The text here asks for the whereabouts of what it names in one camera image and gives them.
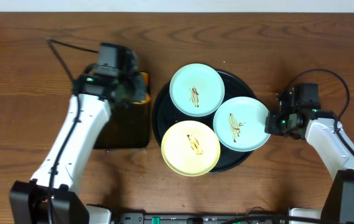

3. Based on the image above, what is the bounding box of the green and yellow sponge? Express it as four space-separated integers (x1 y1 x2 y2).
133 72 151 105

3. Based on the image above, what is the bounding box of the mint green plate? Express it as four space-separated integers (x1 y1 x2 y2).
169 63 225 117
213 96 270 152

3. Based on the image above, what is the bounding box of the mint green plate top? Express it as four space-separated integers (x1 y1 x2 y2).
169 63 225 117

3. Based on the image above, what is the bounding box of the yellow plate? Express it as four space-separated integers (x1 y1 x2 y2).
161 121 221 177

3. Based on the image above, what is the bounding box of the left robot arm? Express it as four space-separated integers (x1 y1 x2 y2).
9 72 150 223

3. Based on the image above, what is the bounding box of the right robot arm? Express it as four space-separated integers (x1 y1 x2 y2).
265 109 354 223

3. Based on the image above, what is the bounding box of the black rectangular water tray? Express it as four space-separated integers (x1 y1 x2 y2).
94 101 151 150

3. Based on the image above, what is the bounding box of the round black tray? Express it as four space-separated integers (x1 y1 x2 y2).
152 70 256 173

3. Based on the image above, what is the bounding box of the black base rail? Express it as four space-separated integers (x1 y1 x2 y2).
114 212 292 224

